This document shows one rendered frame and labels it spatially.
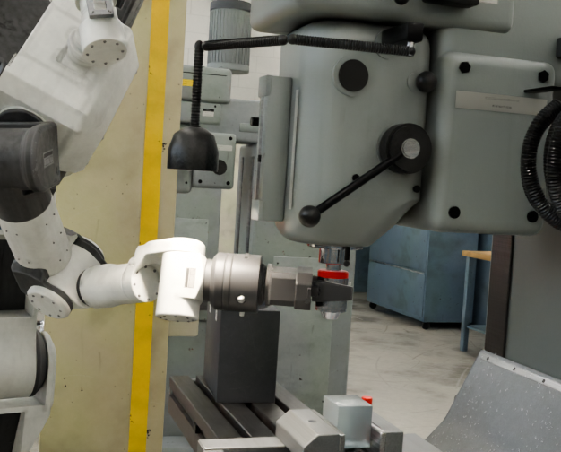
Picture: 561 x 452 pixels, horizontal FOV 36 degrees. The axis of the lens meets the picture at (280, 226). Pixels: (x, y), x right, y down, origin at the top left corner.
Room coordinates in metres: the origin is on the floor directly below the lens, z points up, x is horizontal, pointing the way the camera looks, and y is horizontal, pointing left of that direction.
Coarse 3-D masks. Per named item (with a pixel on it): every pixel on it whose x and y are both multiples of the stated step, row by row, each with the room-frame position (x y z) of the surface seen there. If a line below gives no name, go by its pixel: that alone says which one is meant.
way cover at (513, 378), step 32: (480, 352) 1.55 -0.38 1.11; (480, 384) 1.50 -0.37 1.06; (512, 384) 1.42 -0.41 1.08; (544, 384) 1.35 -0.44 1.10; (448, 416) 1.53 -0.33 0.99; (480, 416) 1.45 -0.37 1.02; (512, 416) 1.38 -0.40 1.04; (544, 416) 1.32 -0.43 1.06; (448, 448) 1.45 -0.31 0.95; (480, 448) 1.40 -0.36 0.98; (512, 448) 1.34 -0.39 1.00; (544, 448) 1.28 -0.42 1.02
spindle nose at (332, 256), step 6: (324, 252) 1.27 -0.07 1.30; (330, 252) 1.26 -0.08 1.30; (336, 252) 1.26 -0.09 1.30; (342, 252) 1.27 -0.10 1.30; (318, 258) 1.28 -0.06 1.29; (324, 258) 1.27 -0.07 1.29; (330, 258) 1.26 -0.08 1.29; (336, 258) 1.26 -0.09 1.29; (342, 258) 1.27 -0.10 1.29; (330, 264) 1.26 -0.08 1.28; (336, 264) 1.26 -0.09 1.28; (342, 264) 1.27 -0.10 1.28
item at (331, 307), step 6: (318, 276) 1.28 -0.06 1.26; (336, 282) 1.26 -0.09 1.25; (342, 282) 1.27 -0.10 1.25; (318, 306) 1.27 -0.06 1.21; (324, 306) 1.27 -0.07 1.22; (330, 306) 1.26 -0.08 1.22; (336, 306) 1.26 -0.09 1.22; (342, 306) 1.27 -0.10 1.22; (330, 312) 1.26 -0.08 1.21; (336, 312) 1.26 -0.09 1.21; (342, 312) 1.27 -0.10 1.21
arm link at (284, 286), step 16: (240, 256) 1.27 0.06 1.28; (256, 256) 1.28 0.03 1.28; (240, 272) 1.25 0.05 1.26; (256, 272) 1.25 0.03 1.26; (272, 272) 1.25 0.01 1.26; (288, 272) 1.26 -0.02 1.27; (304, 272) 1.25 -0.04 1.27; (240, 288) 1.25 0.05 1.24; (256, 288) 1.25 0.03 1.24; (272, 288) 1.25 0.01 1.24; (288, 288) 1.25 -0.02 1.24; (304, 288) 1.23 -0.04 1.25; (240, 304) 1.26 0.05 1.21; (256, 304) 1.25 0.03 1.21; (272, 304) 1.25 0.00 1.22; (288, 304) 1.25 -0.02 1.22; (304, 304) 1.23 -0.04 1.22
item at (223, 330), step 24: (216, 312) 1.72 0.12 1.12; (264, 312) 1.68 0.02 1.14; (216, 336) 1.70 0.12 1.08; (240, 336) 1.67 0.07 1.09; (264, 336) 1.68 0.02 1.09; (216, 360) 1.68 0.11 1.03; (240, 360) 1.67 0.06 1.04; (264, 360) 1.68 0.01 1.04; (216, 384) 1.66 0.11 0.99; (240, 384) 1.67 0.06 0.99; (264, 384) 1.68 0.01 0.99
